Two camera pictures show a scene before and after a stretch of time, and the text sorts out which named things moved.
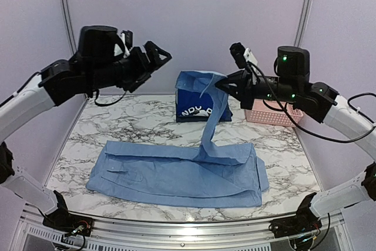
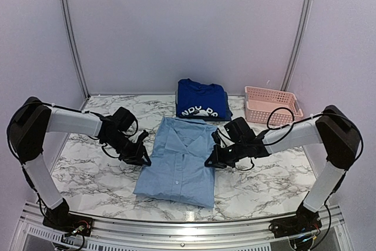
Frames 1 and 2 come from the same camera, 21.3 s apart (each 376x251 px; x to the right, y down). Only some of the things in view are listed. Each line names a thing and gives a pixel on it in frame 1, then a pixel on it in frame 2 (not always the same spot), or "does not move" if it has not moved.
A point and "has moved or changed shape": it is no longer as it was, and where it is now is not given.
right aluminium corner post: [306, 9] does not move
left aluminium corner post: [64, 1] does not move
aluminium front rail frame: [29, 233] does not move
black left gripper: [144, 68] to [135, 157]
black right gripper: [246, 97] to [217, 160]
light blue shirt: [217, 174] has moved or changed shape
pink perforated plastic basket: [274, 111] does not move
